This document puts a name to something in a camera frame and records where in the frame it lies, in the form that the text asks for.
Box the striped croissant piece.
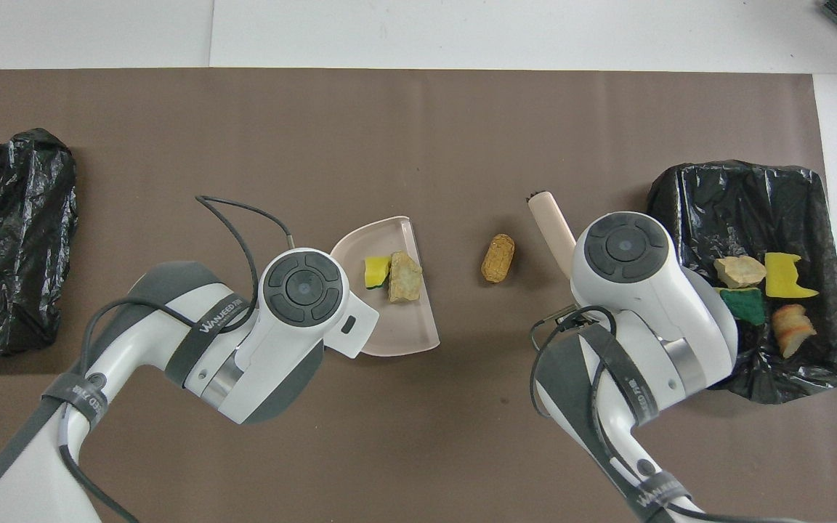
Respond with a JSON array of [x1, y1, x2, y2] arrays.
[[771, 304, 817, 359], [388, 251, 424, 304], [714, 255, 767, 290]]

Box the small yellow sponge piece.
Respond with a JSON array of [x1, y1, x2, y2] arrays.
[[364, 254, 392, 291]]

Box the pink plastic dustpan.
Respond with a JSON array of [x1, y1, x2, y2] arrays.
[[329, 216, 440, 358]]

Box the pink brush with black bristles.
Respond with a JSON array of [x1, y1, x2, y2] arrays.
[[527, 190, 579, 269]]

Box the yellow sponge piece green backing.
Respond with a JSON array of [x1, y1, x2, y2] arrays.
[[718, 288, 767, 326]]

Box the notched yellow sponge piece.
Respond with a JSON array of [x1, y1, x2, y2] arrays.
[[764, 252, 820, 299]]

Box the open bin with black bag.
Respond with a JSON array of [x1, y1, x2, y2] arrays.
[[638, 161, 837, 405]]

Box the bin covered by black bag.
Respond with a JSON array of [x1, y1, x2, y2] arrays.
[[0, 129, 79, 360]]

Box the brown oval bread roll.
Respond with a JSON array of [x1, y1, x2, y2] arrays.
[[481, 233, 516, 283]]

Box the brown table mat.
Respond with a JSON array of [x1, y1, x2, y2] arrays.
[[0, 68, 837, 523]]

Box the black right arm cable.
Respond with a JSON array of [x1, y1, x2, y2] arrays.
[[530, 305, 812, 523]]

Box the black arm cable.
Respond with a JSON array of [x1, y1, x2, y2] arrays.
[[55, 195, 297, 523], [530, 305, 812, 523]]

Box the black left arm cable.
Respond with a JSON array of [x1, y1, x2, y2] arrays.
[[55, 195, 297, 523]]

